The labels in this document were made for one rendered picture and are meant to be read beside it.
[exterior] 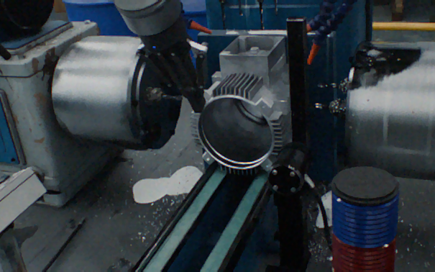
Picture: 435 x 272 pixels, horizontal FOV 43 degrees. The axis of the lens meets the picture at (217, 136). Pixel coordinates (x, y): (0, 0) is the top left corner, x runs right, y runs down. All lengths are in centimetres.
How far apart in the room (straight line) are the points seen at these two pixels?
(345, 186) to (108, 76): 72
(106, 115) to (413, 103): 59
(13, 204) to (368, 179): 56
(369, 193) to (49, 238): 87
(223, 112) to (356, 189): 72
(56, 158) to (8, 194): 41
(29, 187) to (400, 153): 61
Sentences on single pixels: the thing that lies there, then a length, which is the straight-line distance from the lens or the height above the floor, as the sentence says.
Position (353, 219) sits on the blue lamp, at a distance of 51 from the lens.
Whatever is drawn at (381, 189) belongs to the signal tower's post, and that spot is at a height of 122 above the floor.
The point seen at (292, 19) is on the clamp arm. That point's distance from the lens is 90.
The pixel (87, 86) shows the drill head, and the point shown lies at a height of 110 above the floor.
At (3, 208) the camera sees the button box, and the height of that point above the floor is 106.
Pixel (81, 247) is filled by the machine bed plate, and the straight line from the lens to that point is 120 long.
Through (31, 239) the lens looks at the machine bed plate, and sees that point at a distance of 127.
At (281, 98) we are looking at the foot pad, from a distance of 105.
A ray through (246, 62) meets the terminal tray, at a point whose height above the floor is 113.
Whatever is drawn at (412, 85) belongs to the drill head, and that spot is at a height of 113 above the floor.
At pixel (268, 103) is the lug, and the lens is 101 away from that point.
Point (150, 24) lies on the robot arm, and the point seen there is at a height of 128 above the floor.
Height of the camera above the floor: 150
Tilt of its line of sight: 27 degrees down
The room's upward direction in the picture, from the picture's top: 7 degrees counter-clockwise
